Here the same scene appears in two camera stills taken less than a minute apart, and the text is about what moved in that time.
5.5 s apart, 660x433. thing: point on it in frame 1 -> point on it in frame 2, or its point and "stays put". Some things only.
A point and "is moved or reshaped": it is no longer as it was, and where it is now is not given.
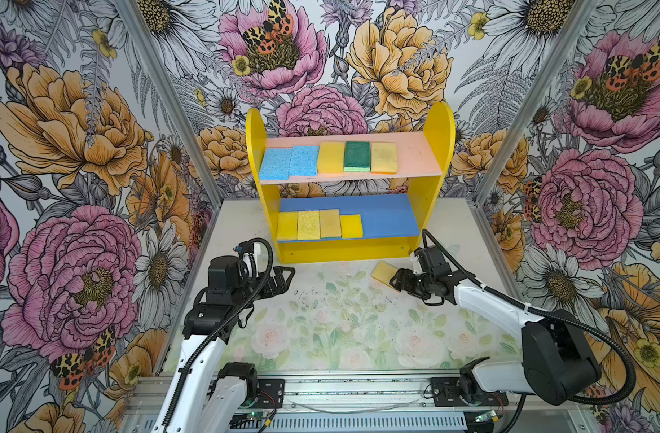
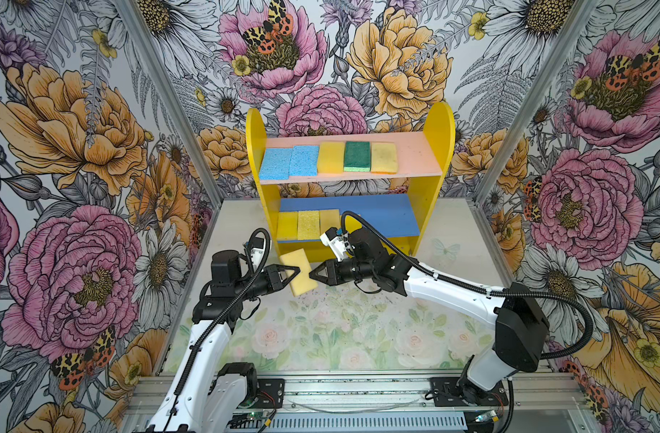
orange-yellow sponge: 330,223 stays put
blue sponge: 276,164 stays put
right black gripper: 403,280 -> 334,275
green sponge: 357,157 stays put
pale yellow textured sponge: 308,225 stays put
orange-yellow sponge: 384,272 is moved or reshaped
